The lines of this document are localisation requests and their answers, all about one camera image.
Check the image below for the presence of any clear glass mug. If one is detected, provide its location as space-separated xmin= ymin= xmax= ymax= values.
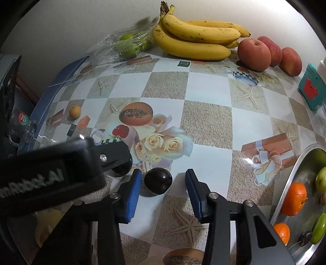
xmin=6 ymin=106 xmax=39 ymax=149

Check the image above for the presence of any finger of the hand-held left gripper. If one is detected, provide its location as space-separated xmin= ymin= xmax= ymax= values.
xmin=94 ymin=141 xmax=133 ymax=177

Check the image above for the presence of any dark grey furniture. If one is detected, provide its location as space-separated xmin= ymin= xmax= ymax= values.
xmin=0 ymin=53 xmax=22 ymax=115

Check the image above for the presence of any printed checkered tablecloth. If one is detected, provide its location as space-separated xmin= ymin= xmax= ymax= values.
xmin=8 ymin=48 xmax=326 ymax=265

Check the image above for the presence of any teal box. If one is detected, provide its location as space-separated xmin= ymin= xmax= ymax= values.
xmin=298 ymin=63 xmax=326 ymax=110

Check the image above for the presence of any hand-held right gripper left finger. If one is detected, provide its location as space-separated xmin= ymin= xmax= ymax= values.
xmin=32 ymin=169 xmax=143 ymax=265

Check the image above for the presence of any brown wooden post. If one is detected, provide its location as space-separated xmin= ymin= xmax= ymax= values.
xmin=15 ymin=76 xmax=41 ymax=109

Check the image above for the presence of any mandarin orange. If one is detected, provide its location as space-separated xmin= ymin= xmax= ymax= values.
xmin=281 ymin=182 xmax=308 ymax=217
xmin=273 ymin=223 xmax=291 ymax=246

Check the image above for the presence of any brown longan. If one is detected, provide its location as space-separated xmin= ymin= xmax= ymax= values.
xmin=69 ymin=105 xmax=82 ymax=119

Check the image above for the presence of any clear plastic clamshell container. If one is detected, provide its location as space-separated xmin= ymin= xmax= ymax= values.
xmin=87 ymin=24 xmax=160 ymax=66

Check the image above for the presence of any dark plum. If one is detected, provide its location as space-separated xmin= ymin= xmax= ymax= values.
xmin=144 ymin=168 xmax=173 ymax=197
xmin=111 ymin=158 xmax=133 ymax=178

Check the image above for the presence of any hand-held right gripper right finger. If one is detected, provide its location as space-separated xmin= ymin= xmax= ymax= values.
xmin=185 ymin=169 xmax=298 ymax=265

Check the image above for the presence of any small dark fruit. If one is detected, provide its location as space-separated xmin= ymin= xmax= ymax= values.
xmin=299 ymin=231 xmax=313 ymax=247

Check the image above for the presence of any metal bowl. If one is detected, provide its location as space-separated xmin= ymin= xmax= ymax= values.
xmin=269 ymin=144 xmax=326 ymax=265

